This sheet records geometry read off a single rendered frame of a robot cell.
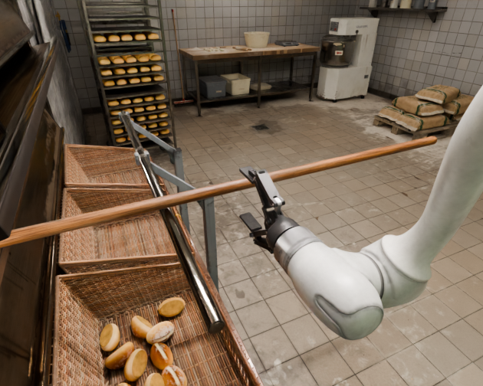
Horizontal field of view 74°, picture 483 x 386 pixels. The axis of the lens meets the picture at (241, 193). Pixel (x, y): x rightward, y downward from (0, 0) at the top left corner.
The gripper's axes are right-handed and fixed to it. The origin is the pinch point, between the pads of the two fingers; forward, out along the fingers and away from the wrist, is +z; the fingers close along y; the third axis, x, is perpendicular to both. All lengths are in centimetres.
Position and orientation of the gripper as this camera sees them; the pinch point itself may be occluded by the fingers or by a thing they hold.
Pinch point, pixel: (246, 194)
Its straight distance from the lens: 80.0
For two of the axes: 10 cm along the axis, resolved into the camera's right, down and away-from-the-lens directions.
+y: 0.0, 8.5, 5.2
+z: -4.2, -4.7, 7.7
